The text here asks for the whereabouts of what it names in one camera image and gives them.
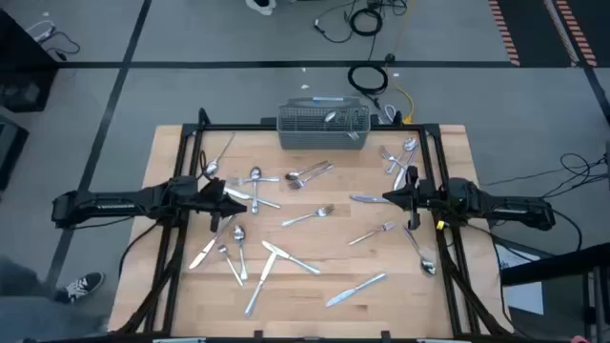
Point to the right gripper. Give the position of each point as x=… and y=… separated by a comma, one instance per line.
x=419, y=199

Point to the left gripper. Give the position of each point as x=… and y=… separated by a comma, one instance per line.
x=212, y=197

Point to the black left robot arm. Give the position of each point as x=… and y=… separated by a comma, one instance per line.
x=109, y=205

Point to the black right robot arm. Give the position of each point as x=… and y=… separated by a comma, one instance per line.
x=514, y=212

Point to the grey mesh cutlery basket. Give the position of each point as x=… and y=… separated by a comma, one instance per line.
x=310, y=141

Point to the black round plug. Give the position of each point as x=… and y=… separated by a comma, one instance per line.
x=390, y=58

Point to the white paper sheet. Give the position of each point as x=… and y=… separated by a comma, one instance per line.
x=524, y=295

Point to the black side table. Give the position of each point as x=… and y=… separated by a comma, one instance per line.
x=548, y=271

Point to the pink object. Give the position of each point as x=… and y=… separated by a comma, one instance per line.
x=579, y=339

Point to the black box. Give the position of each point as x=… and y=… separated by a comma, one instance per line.
x=9, y=152

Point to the black plastic crate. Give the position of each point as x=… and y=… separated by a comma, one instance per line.
x=24, y=93

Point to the black cabinet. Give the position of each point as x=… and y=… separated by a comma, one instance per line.
x=14, y=47

